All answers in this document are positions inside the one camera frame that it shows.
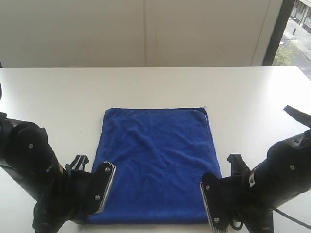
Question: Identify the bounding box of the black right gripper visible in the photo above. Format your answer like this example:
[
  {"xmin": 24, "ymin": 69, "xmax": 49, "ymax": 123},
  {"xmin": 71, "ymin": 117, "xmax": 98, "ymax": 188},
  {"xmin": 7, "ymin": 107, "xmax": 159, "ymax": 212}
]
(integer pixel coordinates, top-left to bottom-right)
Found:
[{"xmin": 221, "ymin": 154, "xmax": 274, "ymax": 233}]

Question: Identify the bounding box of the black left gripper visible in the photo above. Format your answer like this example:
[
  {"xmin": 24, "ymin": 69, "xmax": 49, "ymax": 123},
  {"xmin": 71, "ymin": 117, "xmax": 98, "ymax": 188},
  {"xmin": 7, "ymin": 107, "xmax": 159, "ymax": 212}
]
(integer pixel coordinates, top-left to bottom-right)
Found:
[{"xmin": 32, "ymin": 155, "xmax": 92, "ymax": 233}]

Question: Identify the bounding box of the blue towel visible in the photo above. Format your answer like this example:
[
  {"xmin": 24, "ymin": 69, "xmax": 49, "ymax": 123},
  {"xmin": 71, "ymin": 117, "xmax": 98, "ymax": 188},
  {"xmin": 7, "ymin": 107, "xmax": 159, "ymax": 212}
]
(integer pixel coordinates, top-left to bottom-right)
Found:
[{"xmin": 87, "ymin": 107, "xmax": 221, "ymax": 225}]

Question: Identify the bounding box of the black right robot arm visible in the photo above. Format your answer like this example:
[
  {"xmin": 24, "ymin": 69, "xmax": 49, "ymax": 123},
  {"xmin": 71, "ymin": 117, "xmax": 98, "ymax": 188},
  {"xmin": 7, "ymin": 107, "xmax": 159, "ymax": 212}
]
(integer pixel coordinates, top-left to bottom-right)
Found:
[{"xmin": 223, "ymin": 105, "xmax": 311, "ymax": 233}]

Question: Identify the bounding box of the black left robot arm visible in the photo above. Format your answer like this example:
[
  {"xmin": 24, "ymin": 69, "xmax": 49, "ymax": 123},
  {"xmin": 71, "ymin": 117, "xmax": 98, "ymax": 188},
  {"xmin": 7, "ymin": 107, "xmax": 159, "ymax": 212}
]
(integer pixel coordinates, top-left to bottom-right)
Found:
[{"xmin": 0, "ymin": 113, "xmax": 90, "ymax": 233}]

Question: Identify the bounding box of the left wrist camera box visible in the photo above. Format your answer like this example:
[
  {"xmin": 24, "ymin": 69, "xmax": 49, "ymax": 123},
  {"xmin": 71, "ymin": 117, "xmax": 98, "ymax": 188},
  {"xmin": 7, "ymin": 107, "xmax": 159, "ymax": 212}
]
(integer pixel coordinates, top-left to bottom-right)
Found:
[{"xmin": 84, "ymin": 161, "xmax": 116, "ymax": 215}]

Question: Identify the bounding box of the dark window frame post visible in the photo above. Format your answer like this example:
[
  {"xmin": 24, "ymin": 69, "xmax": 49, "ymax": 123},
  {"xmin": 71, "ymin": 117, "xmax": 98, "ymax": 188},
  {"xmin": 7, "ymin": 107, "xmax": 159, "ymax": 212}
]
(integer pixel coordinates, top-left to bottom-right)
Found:
[{"xmin": 262, "ymin": 0, "xmax": 295, "ymax": 66}]

